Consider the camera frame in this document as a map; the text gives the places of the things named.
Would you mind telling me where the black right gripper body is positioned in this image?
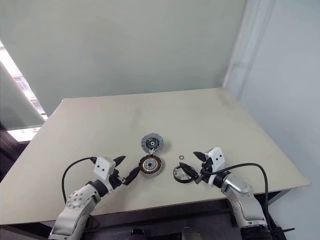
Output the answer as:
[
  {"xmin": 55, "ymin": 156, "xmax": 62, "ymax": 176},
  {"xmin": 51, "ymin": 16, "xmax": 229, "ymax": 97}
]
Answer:
[{"xmin": 199, "ymin": 159, "xmax": 214, "ymax": 185}]

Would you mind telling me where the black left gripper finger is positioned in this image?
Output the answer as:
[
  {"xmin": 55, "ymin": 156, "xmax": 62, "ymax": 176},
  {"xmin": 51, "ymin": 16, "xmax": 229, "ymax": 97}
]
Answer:
[
  {"xmin": 113, "ymin": 155, "xmax": 127, "ymax": 168},
  {"xmin": 124, "ymin": 166, "xmax": 141, "ymax": 186}
]

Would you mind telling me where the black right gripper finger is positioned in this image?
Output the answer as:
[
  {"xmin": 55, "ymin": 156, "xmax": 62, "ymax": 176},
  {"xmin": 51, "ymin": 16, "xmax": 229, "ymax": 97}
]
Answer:
[
  {"xmin": 192, "ymin": 150, "xmax": 209, "ymax": 164},
  {"xmin": 178, "ymin": 162, "xmax": 202, "ymax": 185}
]

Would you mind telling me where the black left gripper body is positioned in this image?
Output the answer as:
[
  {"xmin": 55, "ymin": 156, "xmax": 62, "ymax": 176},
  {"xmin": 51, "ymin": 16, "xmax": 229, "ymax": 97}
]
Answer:
[{"xmin": 108, "ymin": 167, "xmax": 129, "ymax": 192}]

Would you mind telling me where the black silver motor rotor housing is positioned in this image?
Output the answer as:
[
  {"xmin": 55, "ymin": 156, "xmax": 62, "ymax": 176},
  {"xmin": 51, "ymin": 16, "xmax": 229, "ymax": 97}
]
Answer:
[{"xmin": 172, "ymin": 163, "xmax": 195, "ymax": 184}]

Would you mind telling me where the motor stator with copper windings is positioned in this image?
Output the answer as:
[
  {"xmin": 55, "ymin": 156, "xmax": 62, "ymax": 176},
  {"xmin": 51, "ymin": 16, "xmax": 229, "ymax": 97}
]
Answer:
[{"xmin": 138, "ymin": 154, "xmax": 167, "ymax": 179}]

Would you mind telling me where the round grey motor cover disc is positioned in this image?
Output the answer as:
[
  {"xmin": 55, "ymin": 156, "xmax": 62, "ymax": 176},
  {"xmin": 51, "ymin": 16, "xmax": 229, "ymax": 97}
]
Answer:
[{"xmin": 140, "ymin": 132, "xmax": 166, "ymax": 154}]

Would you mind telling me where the dark rounded shape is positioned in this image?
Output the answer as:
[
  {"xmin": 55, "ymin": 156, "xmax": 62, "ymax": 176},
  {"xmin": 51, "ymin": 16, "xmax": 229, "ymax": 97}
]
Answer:
[{"xmin": 129, "ymin": 226, "xmax": 146, "ymax": 240}]

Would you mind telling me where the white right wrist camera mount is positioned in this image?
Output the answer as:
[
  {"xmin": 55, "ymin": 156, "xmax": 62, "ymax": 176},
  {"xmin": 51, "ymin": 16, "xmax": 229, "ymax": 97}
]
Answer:
[{"xmin": 205, "ymin": 147, "xmax": 226, "ymax": 186}]

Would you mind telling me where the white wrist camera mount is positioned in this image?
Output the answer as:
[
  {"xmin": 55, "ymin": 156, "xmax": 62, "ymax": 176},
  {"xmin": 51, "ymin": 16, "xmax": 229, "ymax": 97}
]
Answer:
[
  {"xmin": 93, "ymin": 156, "xmax": 117, "ymax": 194},
  {"xmin": 205, "ymin": 147, "xmax": 226, "ymax": 186}
]

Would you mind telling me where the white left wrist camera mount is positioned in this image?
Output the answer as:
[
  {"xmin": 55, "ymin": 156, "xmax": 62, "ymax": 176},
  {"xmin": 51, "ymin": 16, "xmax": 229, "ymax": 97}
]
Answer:
[{"xmin": 93, "ymin": 156, "xmax": 117, "ymax": 194}]

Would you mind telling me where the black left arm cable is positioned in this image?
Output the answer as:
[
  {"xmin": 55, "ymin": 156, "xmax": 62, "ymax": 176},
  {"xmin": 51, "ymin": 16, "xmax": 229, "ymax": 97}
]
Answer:
[{"xmin": 61, "ymin": 156, "xmax": 98, "ymax": 204}]

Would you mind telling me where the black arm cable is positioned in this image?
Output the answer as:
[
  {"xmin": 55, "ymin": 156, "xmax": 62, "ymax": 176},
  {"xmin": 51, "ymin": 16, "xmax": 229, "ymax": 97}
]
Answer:
[
  {"xmin": 199, "ymin": 162, "xmax": 271, "ymax": 227},
  {"xmin": 61, "ymin": 156, "xmax": 98, "ymax": 204}
]

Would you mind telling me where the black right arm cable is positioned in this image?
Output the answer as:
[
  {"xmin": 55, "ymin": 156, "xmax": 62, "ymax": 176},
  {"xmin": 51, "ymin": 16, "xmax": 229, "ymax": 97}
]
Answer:
[{"xmin": 199, "ymin": 162, "xmax": 271, "ymax": 227}]

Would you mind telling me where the dark table frame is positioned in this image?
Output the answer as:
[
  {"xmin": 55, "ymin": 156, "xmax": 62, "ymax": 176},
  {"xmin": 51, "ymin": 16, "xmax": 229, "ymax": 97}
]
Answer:
[{"xmin": 0, "ymin": 188, "xmax": 312, "ymax": 240}]

